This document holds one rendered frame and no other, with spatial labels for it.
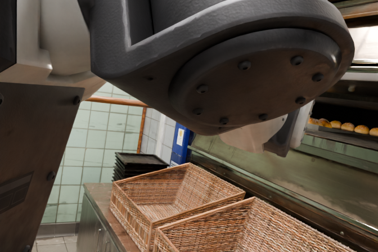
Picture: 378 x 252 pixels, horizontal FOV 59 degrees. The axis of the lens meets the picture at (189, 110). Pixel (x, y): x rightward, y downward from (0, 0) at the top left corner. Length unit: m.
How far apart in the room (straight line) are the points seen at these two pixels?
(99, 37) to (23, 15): 0.03
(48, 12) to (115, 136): 2.70
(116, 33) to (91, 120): 2.65
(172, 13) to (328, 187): 1.24
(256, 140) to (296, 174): 1.09
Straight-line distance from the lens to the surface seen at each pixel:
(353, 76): 1.14
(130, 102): 1.55
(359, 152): 1.28
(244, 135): 0.35
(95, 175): 2.91
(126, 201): 1.72
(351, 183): 1.32
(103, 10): 0.18
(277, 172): 1.52
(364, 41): 1.34
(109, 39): 0.16
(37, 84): 0.21
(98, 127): 2.83
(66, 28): 0.19
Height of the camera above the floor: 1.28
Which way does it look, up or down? 3 degrees down
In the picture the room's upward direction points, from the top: 9 degrees clockwise
